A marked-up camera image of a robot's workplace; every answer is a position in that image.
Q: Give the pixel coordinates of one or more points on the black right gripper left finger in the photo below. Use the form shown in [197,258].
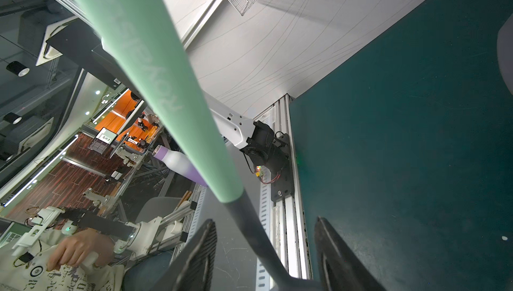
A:
[193,268]

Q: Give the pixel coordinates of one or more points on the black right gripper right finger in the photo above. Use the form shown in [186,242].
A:
[339,267]

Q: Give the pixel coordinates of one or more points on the green handled grey spatula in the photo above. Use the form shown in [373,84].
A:
[142,38]

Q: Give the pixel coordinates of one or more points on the grey utensil rack stand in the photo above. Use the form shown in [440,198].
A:
[504,53]

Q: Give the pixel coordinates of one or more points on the operator hand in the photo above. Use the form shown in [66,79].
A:
[73,250]

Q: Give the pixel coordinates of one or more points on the purple white bottle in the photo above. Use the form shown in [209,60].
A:
[178,163]

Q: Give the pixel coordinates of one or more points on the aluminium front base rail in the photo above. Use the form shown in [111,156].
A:
[280,206]

